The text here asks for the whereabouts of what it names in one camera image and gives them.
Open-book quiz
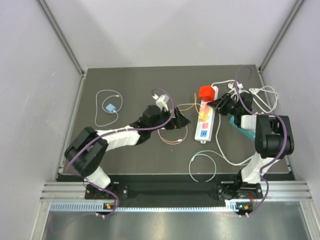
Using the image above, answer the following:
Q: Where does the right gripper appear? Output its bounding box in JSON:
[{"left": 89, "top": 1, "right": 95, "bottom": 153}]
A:
[{"left": 208, "top": 92, "right": 241, "bottom": 116}]

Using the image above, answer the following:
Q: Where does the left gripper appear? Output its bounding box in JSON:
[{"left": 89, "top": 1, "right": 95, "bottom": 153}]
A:
[{"left": 149, "top": 105, "right": 190, "bottom": 132}]

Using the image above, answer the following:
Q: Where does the yellow usb charger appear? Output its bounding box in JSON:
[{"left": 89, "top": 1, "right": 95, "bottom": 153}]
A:
[{"left": 198, "top": 111, "right": 208, "bottom": 122}]

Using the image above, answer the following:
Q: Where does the yellow charging cable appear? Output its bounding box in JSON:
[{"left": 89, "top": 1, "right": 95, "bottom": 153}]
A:
[{"left": 178, "top": 92, "right": 203, "bottom": 118}]

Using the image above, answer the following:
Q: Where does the white power strip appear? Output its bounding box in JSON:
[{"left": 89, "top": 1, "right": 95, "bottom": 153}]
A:
[{"left": 194, "top": 86, "right": 219, "bottom": 144}]

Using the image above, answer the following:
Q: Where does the light blue usb charger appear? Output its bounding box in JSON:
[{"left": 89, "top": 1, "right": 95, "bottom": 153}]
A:
[{"left": 104, "top": 103, "right": 117, "bottom": 114}]

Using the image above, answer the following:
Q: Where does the light blue charging cable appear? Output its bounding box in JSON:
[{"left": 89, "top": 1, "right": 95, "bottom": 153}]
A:
[{"left": 94, "top": 89, "right": 124, "bottom": 127}]

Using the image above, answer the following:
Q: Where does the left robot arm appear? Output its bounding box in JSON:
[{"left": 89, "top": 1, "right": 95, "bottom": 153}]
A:
[{"left": 64, "top": 104, "right": 191, "bottom": 199}]

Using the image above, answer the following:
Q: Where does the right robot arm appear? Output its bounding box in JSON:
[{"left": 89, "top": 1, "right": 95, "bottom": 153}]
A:
[{"left": 208, "top": 92, "right": 295, "bottom": 198}]

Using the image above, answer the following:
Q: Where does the red cube socket adapter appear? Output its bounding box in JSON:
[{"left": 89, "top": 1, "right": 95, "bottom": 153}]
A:
[{"left": 198, "top": 85, "right": 216, "bottom": 102}]

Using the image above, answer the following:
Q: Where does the pink usb charger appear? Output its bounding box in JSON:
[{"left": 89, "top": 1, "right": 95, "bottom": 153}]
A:
[{"left": 199, "top": 104, "right": 210, "bottom": 114}]

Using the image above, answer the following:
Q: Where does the teal power strip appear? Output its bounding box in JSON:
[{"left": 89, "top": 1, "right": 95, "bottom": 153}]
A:
[{"left": 229, "top": 116, "right": 256, "bottom": 141}]

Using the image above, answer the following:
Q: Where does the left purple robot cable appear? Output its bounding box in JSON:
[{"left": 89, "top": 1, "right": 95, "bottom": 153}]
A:
[{"left": 66, "top": 87, "right": 176, "bottom": 219}]

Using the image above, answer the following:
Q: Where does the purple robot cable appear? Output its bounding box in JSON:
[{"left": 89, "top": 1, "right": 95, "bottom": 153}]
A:
[
  {"left": 236, "top": 65, "right": 291, "bottom": 217},
  {"left": 66, "top": 87, "right": 176, "bottom": 219}
]

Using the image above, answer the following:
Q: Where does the pink charging cable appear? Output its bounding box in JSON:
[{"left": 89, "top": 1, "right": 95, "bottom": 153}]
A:
[{"left": 157, "top": 104, "right": 203, "bottom": 145}]

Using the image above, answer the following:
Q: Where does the white power strip cord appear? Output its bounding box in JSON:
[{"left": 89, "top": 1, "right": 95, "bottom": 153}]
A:
[{"left": 211, "top": 79, "right": 280, "bottom": 113}]

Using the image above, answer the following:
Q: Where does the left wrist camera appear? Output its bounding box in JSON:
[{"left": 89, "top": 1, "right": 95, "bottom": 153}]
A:
[{"left": 152, "top": 94, "right": 169, "bottom": 112}]

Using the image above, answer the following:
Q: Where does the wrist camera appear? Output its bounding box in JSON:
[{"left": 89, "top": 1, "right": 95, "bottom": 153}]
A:
[
  {"left": 152, "top": 94, "right": 169, "bottom": 112},
  {"left": 227, "top": 81, "right": 245, "bottom": 91}
]

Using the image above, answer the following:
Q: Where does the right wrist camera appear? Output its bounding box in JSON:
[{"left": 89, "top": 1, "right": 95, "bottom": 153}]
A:
[{"left": 227, "top": 81, "right": 245, "bottom": 91}]

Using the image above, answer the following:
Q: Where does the white teal strip cord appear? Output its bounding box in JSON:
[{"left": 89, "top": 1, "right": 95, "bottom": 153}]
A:
[{"left": 214, "top": 117, "right": 251, "bottom": 167}]

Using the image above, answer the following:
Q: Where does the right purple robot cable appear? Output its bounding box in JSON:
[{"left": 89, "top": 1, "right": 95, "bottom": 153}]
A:
[{"left": 236, "top": 65, "right": 291, "bottom": 217}]

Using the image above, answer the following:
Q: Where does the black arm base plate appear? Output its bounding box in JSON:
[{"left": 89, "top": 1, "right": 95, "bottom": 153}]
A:
[{"left": 84, "top": 181, "right": 263, "bottom": 201}]

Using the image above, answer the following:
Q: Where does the right aluminium frame post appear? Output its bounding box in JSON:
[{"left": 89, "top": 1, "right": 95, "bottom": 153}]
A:
[{"left": 257, "top": 0, "right": 306, "bottom": 75}]

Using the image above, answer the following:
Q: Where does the aluminium frame post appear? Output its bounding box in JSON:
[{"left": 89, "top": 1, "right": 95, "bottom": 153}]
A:
[
  {"left": 257, "top": 0, "right": 306, "bottom": 75},
  {"left": 36, "top": 0, "right": 85, "bottom": 76}
]

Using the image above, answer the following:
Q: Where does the aluminium front rail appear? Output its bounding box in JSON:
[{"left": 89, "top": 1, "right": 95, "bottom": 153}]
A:
[{"left": 40, "top": 180, "right": 312, "bottom": 202}]

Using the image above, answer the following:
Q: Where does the grey slotted cable duct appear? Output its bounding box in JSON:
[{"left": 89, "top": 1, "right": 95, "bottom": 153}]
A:
[{"left": 49, "top": 199, "right": 242, "bottom": 213}]

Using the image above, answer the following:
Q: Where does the left aluminium frame post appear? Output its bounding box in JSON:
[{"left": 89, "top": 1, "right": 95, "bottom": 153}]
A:
[{"left": 36, "top": 0, "right": 85, "bottom": 76}]

